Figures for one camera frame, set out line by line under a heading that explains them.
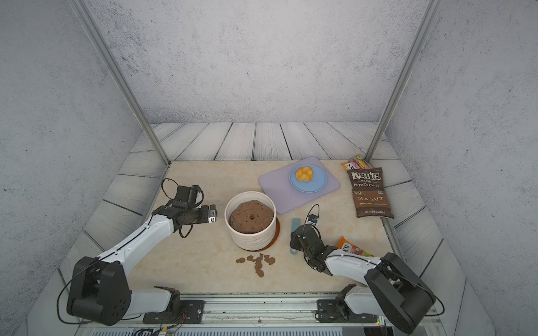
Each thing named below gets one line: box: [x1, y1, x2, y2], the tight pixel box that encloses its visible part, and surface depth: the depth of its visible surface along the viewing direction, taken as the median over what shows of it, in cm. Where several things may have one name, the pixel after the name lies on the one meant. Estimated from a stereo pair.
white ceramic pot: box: [224, 190, 277, 252], surface depth 87 cm
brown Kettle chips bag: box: [347, 167, 395, 219], surface depth 106 cm
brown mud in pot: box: [229, 199, 274, 234], surface depth 88 cm
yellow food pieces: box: [295, 166, 314, 182], surface depth 113 cm
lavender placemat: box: [257, 156, 341, 215], surface depth 113 cm
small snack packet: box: [341, 154, 373, 171], surface depth 117 cm
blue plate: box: [288, 163, 328, 194], surface depth 113 cm
